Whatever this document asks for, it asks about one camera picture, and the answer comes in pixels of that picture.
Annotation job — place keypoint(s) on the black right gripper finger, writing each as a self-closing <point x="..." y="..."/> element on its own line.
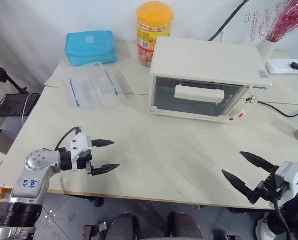
<point x="238" y="185"/>
<point x="258" y="162"/>

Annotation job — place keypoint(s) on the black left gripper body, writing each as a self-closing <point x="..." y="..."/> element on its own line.
<point x="82" y="163"/>

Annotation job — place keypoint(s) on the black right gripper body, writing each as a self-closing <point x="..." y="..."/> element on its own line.
<point x="269" y="191"/>

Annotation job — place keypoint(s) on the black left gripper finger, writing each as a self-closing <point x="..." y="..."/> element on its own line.
<point x="102" y="143"/>
<point x="101" y="170"/>

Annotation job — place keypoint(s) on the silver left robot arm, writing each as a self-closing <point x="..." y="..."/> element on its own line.
<point x="31" y="186"/>

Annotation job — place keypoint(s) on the clear plastic container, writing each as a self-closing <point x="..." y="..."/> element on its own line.
<point x="92" y="87"/>

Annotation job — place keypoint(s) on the white toaster oven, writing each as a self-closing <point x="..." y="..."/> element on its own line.
<point x="203" y="60"/>

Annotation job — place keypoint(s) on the white shoe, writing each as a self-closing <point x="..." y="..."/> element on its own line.
<point x="263" y="228"/>

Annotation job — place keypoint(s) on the dark rounded shape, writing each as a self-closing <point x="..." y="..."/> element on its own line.
<point x="185" y="227"/>
<point x="121" y="227"/>

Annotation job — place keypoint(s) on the clear plastic container lid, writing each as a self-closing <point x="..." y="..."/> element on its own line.
<point x="118" y="81"/>

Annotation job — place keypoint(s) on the blue fabric pouch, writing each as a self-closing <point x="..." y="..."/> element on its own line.
<point x="91" y="47"/>

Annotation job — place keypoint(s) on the white power strip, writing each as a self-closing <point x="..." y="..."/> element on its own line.
<point x="279" y="66"/>

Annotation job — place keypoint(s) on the black power plug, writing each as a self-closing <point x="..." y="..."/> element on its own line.
<point x="295" y="65"/>

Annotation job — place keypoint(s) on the white paper vase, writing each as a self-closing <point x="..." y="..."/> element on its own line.
<point x="266" y="51"/>

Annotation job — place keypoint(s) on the black tripod stand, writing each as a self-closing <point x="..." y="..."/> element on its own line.
<point x="7" y="76"/>

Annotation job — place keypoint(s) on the snack jar with orange lid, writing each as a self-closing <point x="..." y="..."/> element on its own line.
<point x="153" y="32"/>

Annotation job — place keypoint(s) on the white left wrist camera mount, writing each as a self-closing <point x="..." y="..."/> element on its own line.
<point x="80" y="145"/>

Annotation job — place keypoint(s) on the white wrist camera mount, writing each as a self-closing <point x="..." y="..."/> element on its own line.
<point x="80" y="145"/>
<point x="292" y="175"/>

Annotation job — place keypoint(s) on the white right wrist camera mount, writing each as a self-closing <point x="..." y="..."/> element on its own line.
<point x="292" y="175"/>

